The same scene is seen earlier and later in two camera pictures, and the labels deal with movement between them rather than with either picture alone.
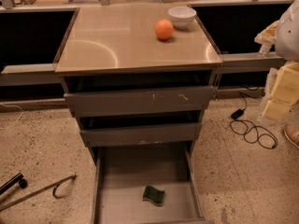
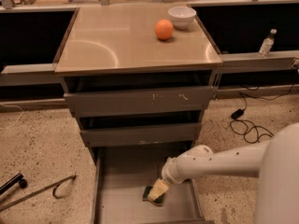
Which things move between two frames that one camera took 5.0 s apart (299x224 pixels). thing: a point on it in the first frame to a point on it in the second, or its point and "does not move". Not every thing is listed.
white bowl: (182, 17) does not move
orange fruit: (163, 29) does not move
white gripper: (288, 37) to (170, 173)
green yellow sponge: (156, 196) does not move
